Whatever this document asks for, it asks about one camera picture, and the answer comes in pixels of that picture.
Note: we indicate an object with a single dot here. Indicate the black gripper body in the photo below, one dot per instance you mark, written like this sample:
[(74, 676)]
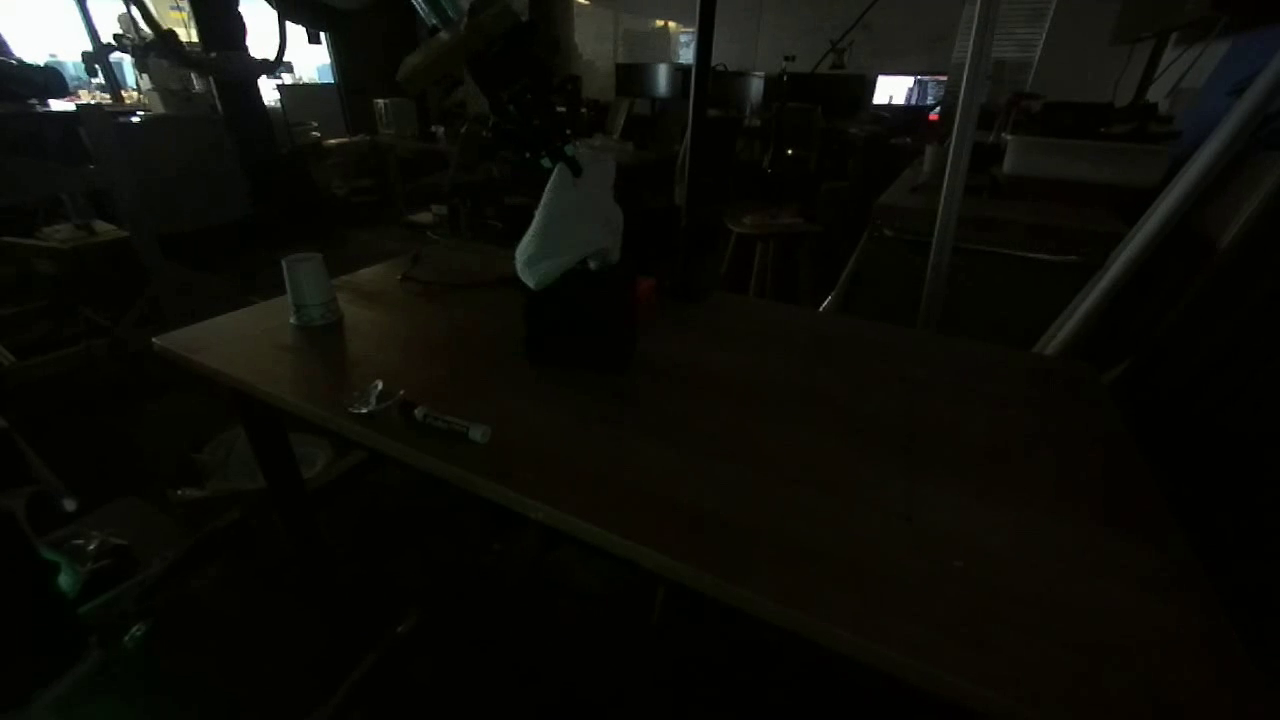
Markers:
[(584, 125)]

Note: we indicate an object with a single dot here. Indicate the dark cup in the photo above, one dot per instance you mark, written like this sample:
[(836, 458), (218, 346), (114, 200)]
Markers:
[(582, 319)]

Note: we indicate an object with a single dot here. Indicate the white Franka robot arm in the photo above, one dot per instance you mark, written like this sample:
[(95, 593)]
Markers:
[(462, 60)]

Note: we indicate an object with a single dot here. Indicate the round wooden stool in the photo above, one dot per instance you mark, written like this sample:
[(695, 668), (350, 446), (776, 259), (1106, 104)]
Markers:
[(767, 243)]

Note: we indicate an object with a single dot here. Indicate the white cup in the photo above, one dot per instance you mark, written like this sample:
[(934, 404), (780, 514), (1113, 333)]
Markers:
[(308, 288)]

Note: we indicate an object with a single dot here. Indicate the lit computer monitor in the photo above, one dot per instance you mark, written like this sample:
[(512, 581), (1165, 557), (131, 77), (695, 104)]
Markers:
[(911, 88)]

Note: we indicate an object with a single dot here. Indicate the silver tipped black pen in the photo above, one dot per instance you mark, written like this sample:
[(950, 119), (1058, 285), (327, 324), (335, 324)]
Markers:
[(448, 427)]

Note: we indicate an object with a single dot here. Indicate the crumpled clear plastic wrapper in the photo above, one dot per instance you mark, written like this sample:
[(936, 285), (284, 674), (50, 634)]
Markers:
[(371, 399)]

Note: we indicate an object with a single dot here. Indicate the vertical metal pole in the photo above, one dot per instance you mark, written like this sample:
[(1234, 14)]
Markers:
[(953, 164)]

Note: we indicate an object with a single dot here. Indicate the slanted metal rail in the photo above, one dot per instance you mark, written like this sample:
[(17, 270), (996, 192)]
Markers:
[(1162, 213)]

